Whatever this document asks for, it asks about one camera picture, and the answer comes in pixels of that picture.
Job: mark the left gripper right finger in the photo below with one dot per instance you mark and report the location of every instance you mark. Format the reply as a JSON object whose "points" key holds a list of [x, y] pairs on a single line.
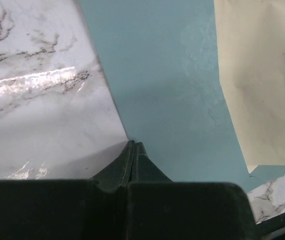
{"points": [[159, 209]]}

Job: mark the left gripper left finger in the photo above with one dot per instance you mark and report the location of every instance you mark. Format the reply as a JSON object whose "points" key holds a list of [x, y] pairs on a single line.
{"points": [[67, 209]]}

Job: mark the blue-grey envelope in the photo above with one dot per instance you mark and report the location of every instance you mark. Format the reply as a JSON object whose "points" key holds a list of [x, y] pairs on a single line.
{"points": [[160, 60]]}

